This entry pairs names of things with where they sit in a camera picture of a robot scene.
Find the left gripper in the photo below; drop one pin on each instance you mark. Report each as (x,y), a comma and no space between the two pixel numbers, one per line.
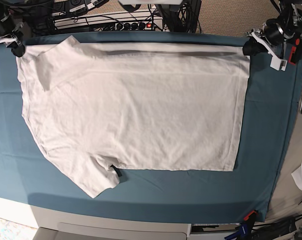
(271,39)

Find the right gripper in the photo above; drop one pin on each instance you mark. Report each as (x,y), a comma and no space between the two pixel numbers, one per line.
(11,35)

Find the white T-shirt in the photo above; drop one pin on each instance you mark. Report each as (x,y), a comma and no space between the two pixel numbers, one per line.
(93,108)

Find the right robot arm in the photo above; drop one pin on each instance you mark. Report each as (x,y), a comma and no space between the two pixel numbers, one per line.
(4,11)

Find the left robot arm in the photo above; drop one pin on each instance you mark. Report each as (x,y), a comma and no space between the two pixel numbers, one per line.
(290,18)

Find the white power strip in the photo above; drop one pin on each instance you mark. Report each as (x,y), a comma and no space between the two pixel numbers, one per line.
(146,25)

